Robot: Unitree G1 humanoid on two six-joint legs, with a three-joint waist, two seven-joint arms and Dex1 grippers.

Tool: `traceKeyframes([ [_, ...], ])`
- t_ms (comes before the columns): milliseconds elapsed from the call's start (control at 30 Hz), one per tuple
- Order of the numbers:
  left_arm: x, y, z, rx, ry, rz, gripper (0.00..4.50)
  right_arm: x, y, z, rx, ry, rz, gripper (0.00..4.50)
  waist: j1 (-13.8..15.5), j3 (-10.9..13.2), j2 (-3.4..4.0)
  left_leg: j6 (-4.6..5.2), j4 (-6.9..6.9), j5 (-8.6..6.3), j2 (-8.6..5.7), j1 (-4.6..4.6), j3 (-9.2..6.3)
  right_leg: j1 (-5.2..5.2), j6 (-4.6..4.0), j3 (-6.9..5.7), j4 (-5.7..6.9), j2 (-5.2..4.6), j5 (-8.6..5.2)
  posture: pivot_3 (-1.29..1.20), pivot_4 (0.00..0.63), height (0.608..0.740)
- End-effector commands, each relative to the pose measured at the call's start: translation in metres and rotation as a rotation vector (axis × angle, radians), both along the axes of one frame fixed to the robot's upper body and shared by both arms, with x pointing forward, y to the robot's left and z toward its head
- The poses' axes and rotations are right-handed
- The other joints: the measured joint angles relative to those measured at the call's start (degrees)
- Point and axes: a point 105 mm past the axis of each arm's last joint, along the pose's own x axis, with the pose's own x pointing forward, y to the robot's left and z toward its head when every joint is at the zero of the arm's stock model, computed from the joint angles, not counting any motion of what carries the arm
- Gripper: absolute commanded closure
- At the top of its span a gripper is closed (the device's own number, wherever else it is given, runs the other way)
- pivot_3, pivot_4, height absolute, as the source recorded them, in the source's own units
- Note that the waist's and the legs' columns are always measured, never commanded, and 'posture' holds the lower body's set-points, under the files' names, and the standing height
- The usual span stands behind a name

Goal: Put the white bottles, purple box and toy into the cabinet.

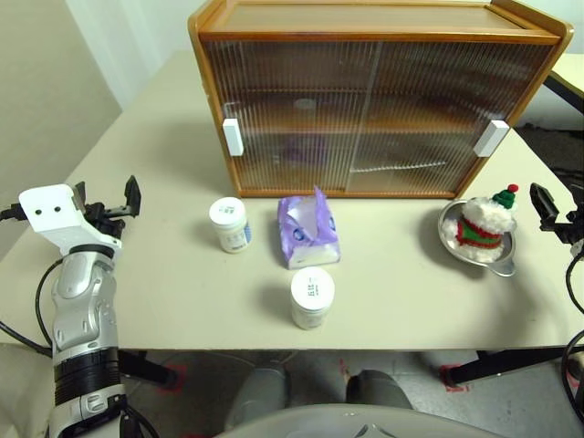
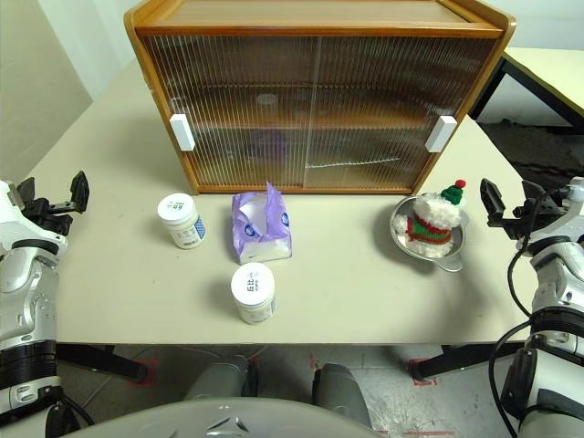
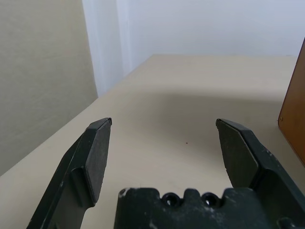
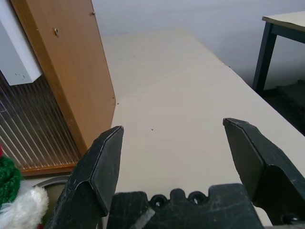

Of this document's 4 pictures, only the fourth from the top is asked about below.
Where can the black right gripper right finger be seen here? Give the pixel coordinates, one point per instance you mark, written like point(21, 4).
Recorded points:
point(262, 162)

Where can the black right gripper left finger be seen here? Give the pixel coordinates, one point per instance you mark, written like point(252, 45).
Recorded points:
point(90, 171)

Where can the ribbed clear sliding door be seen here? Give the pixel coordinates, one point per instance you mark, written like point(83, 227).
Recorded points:
point(28, 119)

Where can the white red green knit toy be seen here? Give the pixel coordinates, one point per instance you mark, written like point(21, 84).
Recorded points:
point(9, 176)

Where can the wooden cabinet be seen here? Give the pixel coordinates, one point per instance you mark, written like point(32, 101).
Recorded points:
point(71, 59)

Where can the beige table with black legs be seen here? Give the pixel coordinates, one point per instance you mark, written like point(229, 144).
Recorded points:
point(286, 20)

